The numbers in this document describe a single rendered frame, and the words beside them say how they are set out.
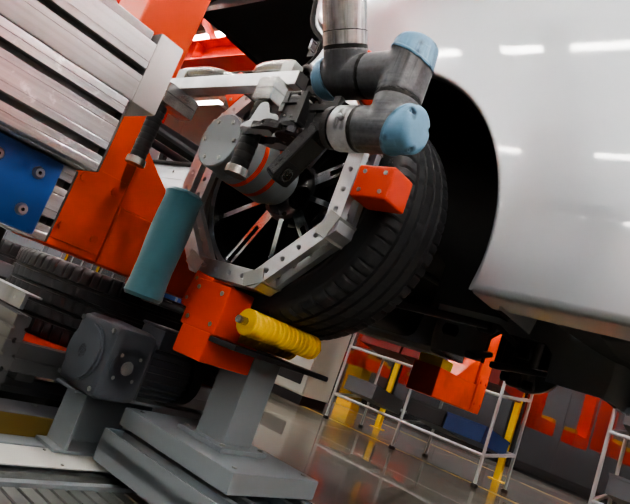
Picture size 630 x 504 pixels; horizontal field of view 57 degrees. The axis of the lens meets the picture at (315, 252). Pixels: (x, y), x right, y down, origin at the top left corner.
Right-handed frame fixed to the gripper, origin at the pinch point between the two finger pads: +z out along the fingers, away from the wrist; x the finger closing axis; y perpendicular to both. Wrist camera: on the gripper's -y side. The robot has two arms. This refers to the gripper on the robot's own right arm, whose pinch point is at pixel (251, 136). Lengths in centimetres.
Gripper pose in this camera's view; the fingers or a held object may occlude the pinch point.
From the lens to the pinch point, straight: 110.0
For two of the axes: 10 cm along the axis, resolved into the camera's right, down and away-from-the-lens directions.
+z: -7.5, -1.6, 6.4
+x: -5.6, -3.5, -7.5
